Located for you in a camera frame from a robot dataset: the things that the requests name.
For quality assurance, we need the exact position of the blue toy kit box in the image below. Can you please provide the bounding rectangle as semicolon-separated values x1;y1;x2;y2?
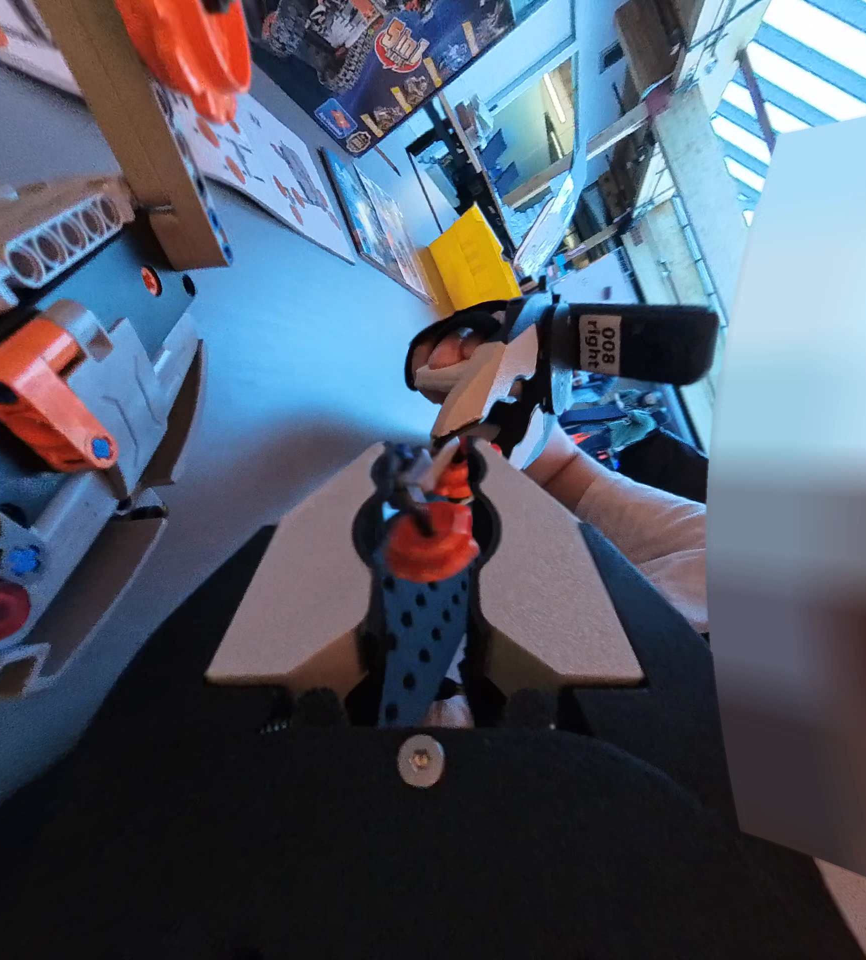
241;0;524;156

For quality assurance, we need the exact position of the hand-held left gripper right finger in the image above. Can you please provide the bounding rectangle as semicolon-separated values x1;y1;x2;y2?
465;441;644;727

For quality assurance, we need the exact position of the small blue booklet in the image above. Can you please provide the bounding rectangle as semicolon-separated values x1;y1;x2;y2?
319;146;404;279

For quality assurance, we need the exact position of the grey bracket with orange wheels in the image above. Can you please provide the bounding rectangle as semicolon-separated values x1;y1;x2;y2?
373;441;483;585

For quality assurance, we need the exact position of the open white instruction booklet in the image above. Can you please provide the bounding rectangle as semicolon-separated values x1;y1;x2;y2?
0;0;359;265

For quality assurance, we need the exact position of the black perforated chair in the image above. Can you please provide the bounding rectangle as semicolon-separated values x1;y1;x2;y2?
373;517;475;730

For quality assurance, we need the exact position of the person's right hand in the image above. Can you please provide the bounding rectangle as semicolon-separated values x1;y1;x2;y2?
427;332;484;370

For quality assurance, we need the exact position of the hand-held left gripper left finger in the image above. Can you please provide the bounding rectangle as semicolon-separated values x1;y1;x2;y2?
206;442;391;727

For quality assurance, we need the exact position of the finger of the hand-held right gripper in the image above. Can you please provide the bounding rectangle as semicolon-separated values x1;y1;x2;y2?
478;373;559;471
431;328;544;444

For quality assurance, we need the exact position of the grey orange brick robot model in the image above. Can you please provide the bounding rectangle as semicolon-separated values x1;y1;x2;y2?
0;0;254;710

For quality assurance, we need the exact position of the yellow plastic bin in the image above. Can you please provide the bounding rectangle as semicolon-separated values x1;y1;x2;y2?
427;202;524;312

